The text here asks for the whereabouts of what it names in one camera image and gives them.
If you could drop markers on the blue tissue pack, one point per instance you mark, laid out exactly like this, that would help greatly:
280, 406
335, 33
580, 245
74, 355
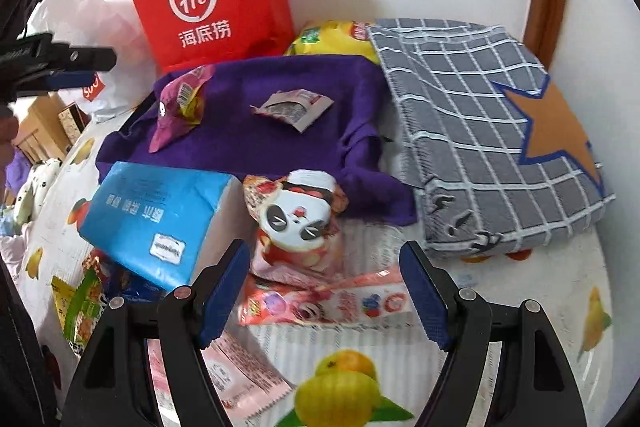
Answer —
150, 217

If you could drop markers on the panda print snack packet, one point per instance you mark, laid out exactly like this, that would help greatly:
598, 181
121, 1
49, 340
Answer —
295, 222

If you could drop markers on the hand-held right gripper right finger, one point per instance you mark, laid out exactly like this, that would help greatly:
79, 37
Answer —
425, 297

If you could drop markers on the white plastic bag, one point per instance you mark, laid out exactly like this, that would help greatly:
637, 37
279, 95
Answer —
100, 22

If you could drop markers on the fruit print bed sheet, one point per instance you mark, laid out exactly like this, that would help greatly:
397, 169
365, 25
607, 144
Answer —
525, 282

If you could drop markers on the yellow chip bag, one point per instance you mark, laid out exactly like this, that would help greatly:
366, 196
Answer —
330, 39

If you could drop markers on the dark blue snack packet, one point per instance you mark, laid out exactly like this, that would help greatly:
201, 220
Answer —
135, 289

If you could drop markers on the wooden cabinet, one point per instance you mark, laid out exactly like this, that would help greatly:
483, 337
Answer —
45, 127

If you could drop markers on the white spotted plush toy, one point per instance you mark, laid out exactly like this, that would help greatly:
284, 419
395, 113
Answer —
37, 182

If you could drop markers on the long pink snack packet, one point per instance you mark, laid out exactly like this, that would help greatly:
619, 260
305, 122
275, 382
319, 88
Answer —
350, 302

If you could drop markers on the silver torn wrapper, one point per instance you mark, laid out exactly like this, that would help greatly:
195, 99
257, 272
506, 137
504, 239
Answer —
290, 109

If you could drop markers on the purple cloth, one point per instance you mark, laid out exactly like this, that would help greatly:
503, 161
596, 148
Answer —
300, 82

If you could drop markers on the grey checked blanket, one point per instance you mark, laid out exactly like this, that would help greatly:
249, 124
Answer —
450, 117

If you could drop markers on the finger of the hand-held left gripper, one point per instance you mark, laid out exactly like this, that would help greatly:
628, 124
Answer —
65, 81
80, 57

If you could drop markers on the purple snack packet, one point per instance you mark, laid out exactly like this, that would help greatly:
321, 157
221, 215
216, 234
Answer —
175, 107

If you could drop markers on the pale pink snack packet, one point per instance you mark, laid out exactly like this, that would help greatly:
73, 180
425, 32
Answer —
159, 372
240, 372

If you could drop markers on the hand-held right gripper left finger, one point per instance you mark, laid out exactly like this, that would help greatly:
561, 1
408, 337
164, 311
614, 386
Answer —
225, 297

